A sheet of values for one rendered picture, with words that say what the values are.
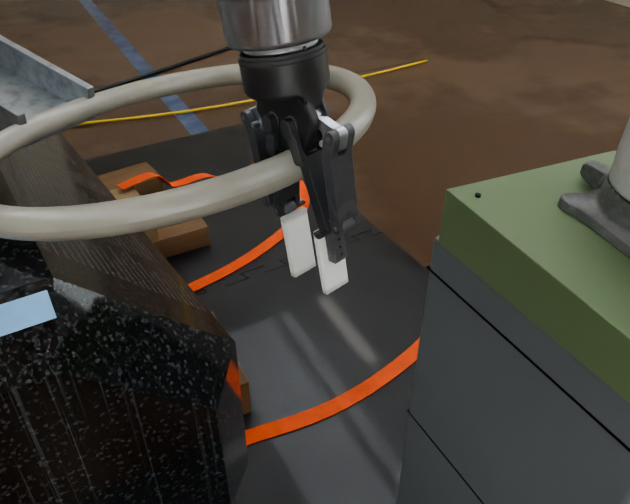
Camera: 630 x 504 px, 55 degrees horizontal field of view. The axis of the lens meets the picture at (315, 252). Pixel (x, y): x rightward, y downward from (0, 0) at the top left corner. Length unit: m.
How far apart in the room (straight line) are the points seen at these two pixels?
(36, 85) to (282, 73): 0.60
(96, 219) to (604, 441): 0.61
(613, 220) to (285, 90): 0.49
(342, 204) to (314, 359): 1.29
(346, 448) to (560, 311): 0.95
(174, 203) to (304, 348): 1.35
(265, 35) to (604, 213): 0.52
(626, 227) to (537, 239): 0.11
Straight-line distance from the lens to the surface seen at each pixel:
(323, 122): 0.51
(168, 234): 2.20
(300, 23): 0.49
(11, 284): 0.87
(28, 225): 0.57
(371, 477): 1.57
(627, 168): 0.83
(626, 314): 0.74
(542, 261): 0.77
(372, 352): 1.83
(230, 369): 1.04
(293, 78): 0.51
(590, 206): 0.87
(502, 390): 0.92
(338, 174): 0.52
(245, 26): 0.50
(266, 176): 0.53
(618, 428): 0.79
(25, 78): 1.07
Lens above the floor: 1.32
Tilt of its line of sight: 36 degrees down
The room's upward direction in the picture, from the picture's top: straight up
